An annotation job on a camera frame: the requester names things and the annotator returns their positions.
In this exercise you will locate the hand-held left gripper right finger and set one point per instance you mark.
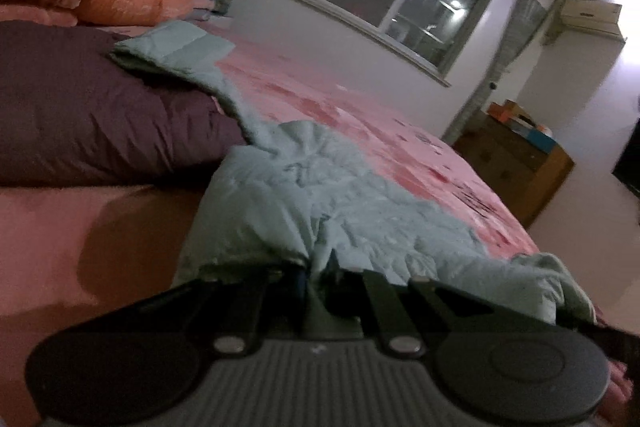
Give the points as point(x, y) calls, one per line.
point(387, 312)

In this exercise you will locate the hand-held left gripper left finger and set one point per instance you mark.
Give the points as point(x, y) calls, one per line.
point(250, 307)

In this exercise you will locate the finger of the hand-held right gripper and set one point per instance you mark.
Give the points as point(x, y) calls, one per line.
point(607, 337)

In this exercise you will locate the light blue padded jacket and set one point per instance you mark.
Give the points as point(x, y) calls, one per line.
point(310, 202)

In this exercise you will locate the person's right hand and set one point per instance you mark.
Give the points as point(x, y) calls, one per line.
point(622, 389)

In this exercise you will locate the wooden dresser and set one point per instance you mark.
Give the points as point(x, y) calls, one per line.
point(515, 167)

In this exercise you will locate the pink printed bed sheet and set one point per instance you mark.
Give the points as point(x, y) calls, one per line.
point(360, 107)

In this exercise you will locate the blue box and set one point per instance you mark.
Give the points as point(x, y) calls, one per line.
point(539, 137)

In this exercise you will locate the orange box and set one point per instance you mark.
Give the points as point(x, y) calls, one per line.
point(507, 111)

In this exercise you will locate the dark purple down jacket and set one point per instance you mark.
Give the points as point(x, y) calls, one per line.
point(85, 112)

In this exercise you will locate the white air conditioner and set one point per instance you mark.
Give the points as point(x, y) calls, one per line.
point(590, 19)

